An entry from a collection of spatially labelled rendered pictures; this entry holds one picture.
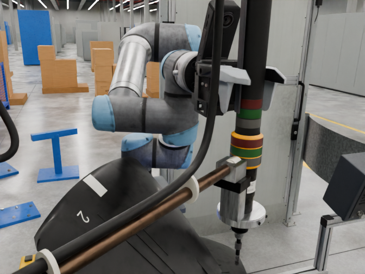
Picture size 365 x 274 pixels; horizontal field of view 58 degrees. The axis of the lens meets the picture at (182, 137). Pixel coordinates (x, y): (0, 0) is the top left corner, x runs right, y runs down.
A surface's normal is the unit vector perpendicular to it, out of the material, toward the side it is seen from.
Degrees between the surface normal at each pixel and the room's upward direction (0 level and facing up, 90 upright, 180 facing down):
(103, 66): 90
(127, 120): 95
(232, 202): 90
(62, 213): 46
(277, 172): 90
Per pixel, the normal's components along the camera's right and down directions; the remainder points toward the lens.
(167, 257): 0.55, -0.53
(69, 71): 0.33, 0.29
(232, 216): -0.60, 0.23
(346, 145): -0.96, 0.07
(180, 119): 0.04, 0.28
